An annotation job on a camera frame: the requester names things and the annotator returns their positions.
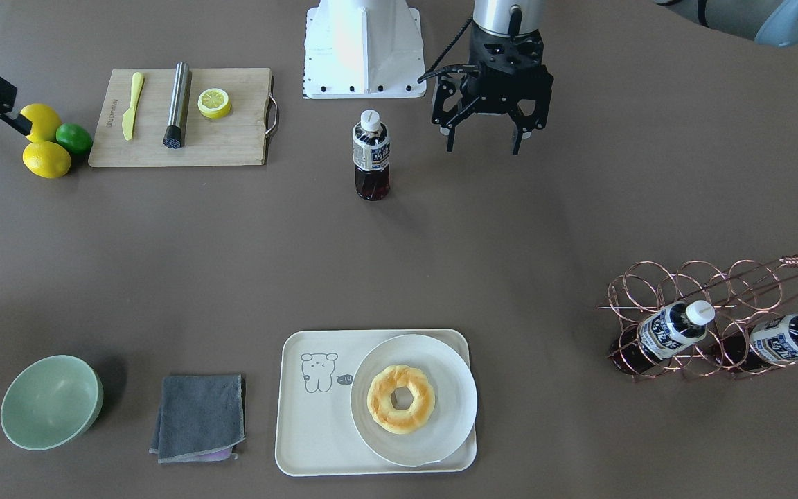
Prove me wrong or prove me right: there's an oolong tea bottle in rack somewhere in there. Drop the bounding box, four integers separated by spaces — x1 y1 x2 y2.
609 300 716 375

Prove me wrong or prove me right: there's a grey folded cloth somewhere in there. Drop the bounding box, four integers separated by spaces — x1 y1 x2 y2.
149 374 246 464

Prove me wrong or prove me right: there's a wooden cutting board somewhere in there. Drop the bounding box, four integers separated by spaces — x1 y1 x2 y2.
88 67 280 168

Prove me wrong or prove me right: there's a halved lemon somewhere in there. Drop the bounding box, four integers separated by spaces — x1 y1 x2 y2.
197 88 232 119

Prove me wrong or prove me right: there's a glazed donut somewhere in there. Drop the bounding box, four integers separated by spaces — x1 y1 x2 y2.
366 365 436 434

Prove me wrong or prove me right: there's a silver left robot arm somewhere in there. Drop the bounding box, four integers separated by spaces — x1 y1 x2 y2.
419 1 798 154

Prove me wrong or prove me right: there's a steel muddler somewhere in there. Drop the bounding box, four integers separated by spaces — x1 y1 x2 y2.
162 61 191 149

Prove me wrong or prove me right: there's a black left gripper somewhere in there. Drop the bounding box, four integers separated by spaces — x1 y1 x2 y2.
431 29 554 156

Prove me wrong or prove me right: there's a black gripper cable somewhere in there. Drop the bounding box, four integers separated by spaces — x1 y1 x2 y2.
417 17 476 85

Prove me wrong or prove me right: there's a copper wire bottle rack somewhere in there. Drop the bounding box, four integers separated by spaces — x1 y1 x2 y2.
604 254 798 379

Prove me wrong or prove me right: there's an oolong tea bottle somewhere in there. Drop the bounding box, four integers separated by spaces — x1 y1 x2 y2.
352 110 391 201
609 300 716 375

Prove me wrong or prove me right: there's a yellow plastic knife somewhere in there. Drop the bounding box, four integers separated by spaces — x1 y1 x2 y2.
121 71 145 141

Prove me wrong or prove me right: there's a white plate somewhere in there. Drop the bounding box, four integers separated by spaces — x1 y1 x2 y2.
351 334 478 467

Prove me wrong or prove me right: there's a green lime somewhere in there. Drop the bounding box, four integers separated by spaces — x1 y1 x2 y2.
55 123 93 156

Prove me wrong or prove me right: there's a yellow lemon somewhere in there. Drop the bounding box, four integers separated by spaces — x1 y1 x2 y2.
22 141 72 179
19 103 62 143

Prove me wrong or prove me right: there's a mint green bowl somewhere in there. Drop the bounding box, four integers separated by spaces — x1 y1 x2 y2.
0 355 103 451

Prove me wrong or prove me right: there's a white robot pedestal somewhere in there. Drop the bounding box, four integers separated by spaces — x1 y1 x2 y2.
302 1 427 99

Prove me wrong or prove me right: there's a cream serving tray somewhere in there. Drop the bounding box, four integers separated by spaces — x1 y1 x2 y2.
275 329 477 476

